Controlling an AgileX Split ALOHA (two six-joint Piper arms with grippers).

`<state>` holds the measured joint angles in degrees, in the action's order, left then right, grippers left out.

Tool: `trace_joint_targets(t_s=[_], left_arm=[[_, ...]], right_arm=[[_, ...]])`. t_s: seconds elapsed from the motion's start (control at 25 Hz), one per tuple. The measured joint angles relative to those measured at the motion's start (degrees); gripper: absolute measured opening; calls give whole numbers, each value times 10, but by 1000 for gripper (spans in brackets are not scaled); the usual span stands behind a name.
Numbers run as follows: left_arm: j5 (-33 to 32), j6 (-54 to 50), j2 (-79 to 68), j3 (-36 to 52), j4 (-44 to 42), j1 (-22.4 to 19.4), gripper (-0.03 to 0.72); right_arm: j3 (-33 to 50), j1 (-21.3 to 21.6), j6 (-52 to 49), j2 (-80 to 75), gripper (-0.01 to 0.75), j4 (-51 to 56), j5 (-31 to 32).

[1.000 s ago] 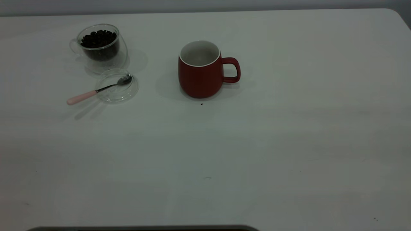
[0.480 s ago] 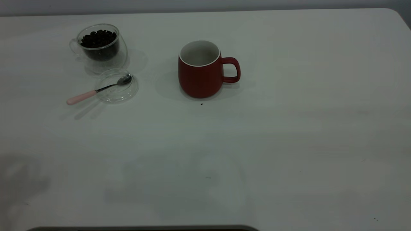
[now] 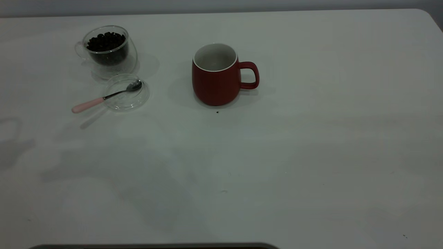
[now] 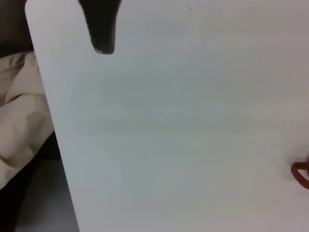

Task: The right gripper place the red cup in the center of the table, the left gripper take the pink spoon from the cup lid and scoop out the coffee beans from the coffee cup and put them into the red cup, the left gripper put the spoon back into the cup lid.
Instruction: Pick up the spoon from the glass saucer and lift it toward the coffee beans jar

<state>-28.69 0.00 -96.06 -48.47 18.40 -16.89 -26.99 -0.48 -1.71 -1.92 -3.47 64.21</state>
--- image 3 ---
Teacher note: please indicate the red ceramic mug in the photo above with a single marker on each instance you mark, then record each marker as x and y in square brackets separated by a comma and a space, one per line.
[213, 88]

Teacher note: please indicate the clear glass lid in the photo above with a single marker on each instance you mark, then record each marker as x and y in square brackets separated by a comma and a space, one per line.
[138, 98]

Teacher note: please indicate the dark coffee beans pile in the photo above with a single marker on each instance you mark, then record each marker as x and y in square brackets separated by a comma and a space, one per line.
[105, 43]

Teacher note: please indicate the double-wall glass cup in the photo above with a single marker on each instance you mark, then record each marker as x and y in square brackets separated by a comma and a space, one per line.
[129, 64]

